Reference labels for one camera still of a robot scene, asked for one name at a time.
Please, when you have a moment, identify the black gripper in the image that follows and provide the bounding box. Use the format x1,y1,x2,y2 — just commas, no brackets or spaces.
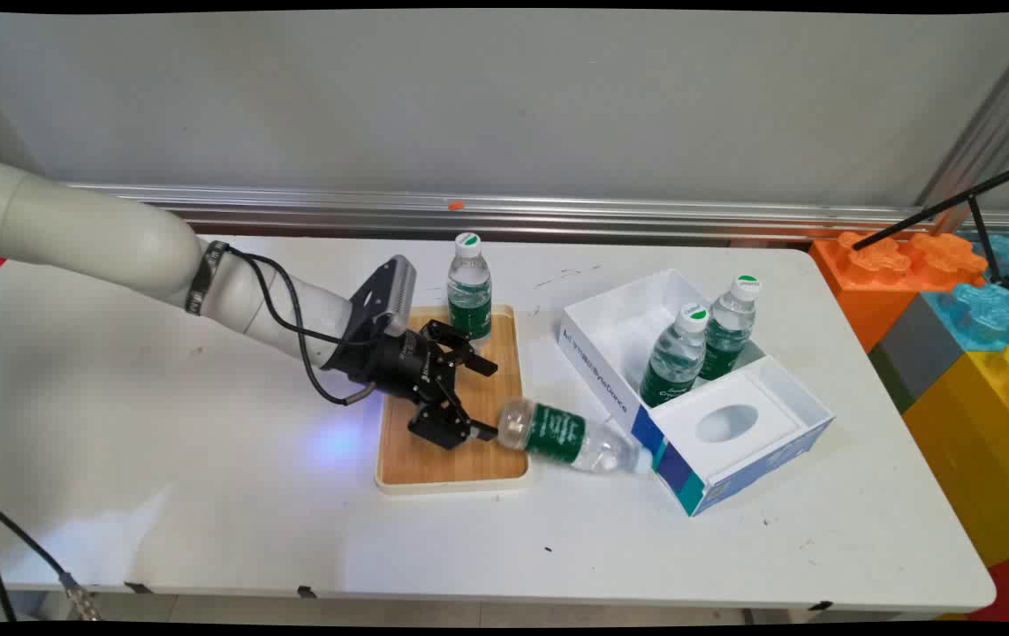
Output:
323,320,501,452

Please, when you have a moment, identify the green label water bottle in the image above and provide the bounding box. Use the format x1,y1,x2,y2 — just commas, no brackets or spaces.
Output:
639,302,710,409
497,397,654,476
446,232,494,342
699,275,762,382

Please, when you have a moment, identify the bamboo tray with cream rim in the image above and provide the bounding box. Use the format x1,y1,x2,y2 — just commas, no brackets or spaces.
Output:
375,305,531,496

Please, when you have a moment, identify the white cardboard box blue print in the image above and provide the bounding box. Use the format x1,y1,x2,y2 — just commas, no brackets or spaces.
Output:
556,268,835,518

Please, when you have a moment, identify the orange large toy block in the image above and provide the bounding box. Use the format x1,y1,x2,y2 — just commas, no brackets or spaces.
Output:
809,231,989,354

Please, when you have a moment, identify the grey large toy block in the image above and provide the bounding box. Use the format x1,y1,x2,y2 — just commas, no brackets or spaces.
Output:
869,291,967,416

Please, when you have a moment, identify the yellow large toy block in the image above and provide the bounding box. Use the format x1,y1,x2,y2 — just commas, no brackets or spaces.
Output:
902,344,1009,612

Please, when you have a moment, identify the translucent blue toy block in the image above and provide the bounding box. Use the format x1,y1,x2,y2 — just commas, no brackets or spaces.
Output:
922,233,1009,354

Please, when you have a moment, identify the black tripod stand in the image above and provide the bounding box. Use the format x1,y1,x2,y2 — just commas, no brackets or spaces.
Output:
852,155,1009,299

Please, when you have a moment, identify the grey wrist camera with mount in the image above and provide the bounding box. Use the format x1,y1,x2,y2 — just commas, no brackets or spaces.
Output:
347,254,419,344

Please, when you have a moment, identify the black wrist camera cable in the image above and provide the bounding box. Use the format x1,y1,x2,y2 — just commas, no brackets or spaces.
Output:
226,246,379,408

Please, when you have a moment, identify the aluminium frame rail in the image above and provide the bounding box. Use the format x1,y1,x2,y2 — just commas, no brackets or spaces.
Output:
63,183,1009,245

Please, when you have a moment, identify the black strap on arm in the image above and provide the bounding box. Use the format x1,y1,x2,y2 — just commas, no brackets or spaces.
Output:
185,239,231,317

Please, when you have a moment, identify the black cable with metal connector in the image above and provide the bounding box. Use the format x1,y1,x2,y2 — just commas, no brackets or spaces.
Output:
0,484,102,622

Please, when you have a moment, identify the aluminium frame post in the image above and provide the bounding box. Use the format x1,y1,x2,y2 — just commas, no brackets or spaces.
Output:
915,16,1009,213

